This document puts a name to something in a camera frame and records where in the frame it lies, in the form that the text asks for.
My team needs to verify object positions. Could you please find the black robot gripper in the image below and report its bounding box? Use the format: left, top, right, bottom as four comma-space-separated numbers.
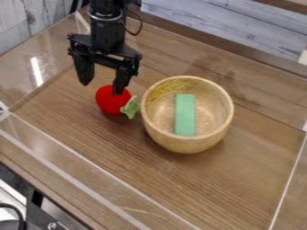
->
67, 12, 143, 95

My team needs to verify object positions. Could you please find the red plush object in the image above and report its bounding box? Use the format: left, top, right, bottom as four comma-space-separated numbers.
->
96, 84, 132, 115

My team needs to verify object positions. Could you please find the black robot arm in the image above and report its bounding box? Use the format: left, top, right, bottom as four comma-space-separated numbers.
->
67, 0, 143, 95

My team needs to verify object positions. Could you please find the green rectangular block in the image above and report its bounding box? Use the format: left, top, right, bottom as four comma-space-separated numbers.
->
175, 93, 195, 137

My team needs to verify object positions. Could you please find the wooden bowl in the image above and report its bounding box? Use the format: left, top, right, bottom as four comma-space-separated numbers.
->
140, 75, 234, 155

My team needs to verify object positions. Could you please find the clear acrylic corner bracket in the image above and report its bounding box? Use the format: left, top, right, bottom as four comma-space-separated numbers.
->
75, 13, 91, 34

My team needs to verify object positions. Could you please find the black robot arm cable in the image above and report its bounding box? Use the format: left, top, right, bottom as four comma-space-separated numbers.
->
119, 8, 144, 37

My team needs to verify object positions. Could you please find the clear acrylic front wall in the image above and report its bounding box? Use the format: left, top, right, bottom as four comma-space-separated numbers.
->
0, 102, 200, 230

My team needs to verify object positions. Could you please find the black cable lower left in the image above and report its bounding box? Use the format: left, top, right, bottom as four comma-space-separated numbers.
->
0, 202, 30, 230

